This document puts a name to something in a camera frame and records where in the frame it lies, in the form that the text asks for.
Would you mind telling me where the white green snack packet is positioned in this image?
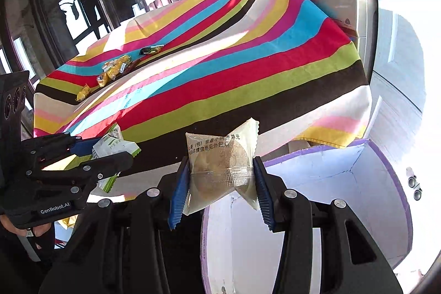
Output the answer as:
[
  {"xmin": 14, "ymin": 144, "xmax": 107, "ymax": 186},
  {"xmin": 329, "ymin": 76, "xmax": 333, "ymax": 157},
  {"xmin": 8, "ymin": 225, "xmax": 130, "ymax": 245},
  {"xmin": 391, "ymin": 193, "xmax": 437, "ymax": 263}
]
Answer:
[{"xmin": 92, "ymin": 122, "xmax": 141, "ymax": 193}]

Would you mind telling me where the clear round cake packet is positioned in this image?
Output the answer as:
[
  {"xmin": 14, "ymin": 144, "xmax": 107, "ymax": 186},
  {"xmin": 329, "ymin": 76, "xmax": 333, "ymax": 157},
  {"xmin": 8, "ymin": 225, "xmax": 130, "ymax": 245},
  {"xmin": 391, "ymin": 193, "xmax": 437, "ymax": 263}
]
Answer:
[{"xmin": 183, "ymin": 118, "xmax": 259, "ymax": 215}]

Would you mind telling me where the left hand black glove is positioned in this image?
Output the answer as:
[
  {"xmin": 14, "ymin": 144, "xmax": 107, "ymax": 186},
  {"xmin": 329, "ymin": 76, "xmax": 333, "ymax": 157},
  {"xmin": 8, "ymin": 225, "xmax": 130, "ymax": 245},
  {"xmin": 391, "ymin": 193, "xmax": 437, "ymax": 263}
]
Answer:
[{"xmin": 1, "ymin": 214, "xmax": 55, "ymax": 251}]

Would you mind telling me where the white box purple trim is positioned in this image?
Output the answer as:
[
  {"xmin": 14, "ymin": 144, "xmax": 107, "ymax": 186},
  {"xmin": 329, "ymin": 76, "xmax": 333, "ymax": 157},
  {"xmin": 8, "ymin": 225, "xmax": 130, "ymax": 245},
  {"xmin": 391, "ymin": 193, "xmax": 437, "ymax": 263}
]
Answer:
[{"xmin": 201, "ymin": 139, "xmax": 413, "ymax": 293}]

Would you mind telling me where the yellow snack packet far left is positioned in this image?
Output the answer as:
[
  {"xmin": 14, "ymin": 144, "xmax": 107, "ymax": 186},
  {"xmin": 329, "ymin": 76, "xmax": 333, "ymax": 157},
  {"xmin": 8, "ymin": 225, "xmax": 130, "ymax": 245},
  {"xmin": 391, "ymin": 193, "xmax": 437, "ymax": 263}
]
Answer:
[{"xmin": 76, "ymin": 84, "xmax": 91, "ymax": 102}]

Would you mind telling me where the orange bread packet blue heart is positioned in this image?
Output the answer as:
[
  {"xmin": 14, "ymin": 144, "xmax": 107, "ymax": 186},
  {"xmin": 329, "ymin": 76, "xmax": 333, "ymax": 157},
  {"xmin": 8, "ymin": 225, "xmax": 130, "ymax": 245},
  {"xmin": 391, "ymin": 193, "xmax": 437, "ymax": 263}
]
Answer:
[{"xmin": 96, "ymin": 72, "xmax": 109, "ymax": 88}]

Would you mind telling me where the large yellow snack packet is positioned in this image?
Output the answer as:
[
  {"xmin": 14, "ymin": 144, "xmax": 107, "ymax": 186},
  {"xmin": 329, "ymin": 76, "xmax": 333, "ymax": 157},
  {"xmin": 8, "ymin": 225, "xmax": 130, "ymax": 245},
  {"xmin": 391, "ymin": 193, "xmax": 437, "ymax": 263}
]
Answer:
[{"xmin": 102, "ymin": 55, "xmax": 131, "ymax": 80}]

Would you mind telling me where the small green nut packet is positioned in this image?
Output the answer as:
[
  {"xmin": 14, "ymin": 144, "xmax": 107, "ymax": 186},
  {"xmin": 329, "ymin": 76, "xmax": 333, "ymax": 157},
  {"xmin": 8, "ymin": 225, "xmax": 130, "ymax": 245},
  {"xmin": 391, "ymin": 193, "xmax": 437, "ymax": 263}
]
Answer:
[{"xmin": 139, "ymin": 45, "xmax": 164, "ymax": 56}]

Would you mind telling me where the striped colourful tablecloth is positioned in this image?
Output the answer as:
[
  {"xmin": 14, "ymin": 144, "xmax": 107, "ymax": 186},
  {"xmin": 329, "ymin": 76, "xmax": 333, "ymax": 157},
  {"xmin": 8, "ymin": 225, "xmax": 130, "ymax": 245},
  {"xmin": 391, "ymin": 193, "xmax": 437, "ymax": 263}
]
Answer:
[{"xmin": 34, "ymin": 0, "xmax": 372, "ymax": 173}]

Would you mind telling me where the white door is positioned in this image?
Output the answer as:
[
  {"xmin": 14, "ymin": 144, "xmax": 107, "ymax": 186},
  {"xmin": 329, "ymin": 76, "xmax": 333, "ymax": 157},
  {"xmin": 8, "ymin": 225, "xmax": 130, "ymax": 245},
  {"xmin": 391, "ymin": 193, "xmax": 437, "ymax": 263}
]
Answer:
[{"xmin": 370, "ymin": 0, "xmax": 440, "ymax": 248}]

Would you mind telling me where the white appliance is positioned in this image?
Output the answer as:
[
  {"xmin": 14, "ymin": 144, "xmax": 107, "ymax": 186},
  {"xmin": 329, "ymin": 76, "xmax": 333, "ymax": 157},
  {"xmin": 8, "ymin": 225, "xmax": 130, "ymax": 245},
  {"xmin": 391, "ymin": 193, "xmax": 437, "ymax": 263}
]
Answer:
[{"xmin": 311, "ymin": 0, "xmax": 378, "ymax": 78}]

